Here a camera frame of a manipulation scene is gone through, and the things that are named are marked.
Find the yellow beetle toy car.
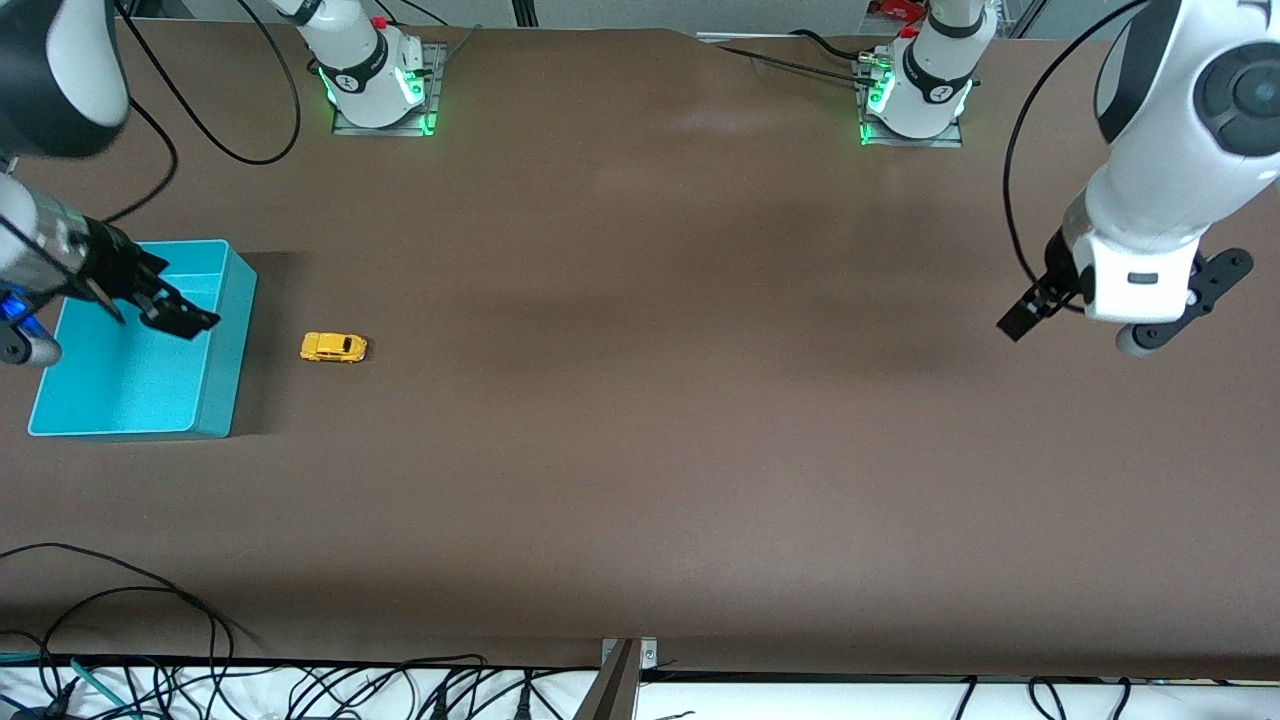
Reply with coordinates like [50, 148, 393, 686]
[300, 332, 369, 365]

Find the turquoise plastic bin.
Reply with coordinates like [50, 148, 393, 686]
[27, 238, 259, 441]

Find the brown table mat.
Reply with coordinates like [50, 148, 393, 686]
[0, 18, 1280, 681]

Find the grey metal beam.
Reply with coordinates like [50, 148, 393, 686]
[572, 640, 641, 720]

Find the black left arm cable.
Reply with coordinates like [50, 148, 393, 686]
[1003, 0, 1151, 291]

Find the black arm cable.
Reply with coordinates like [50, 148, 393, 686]
[100, 0, 301, 226]
[1003, 0, 1151, 291]

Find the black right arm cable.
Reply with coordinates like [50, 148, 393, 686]
[100, 0, 301, 226]

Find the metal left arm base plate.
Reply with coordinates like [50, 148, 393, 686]
[855, 55, 966, 149]

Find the long black looped cable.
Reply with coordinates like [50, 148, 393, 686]
[0, 543, 238, 666]

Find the black base supply cable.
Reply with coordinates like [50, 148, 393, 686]
[375, 0, 451, 26]
[715, 43, 871, 83]
[790, 28, 863, 59]

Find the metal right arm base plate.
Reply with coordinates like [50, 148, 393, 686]
[332, 42, 446, 137]

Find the teal cable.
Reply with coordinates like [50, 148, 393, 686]
[0, 650, 136, 720]

